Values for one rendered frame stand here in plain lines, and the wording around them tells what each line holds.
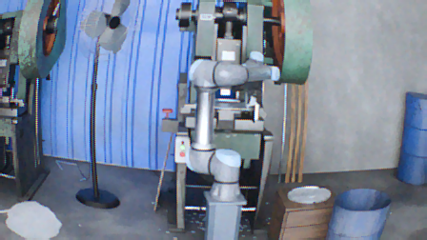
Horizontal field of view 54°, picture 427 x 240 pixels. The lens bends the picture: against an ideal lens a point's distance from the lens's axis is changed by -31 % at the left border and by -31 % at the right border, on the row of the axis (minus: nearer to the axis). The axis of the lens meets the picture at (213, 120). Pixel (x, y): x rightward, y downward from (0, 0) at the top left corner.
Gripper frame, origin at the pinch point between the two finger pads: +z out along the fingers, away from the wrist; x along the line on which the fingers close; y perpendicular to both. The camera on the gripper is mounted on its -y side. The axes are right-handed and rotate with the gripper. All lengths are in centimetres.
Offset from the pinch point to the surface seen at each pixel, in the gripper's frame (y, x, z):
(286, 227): 21, -74, 28
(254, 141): 6.0, -10.2, 16.4
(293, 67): 25.1, 2.4, -27.7
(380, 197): 76, -88, -2
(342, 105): 115, 113, 71
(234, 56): -5.9, 23.8, -18.4
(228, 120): -8.9, 0.1, 10.1
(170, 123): -41.5, -6.7, 8.6
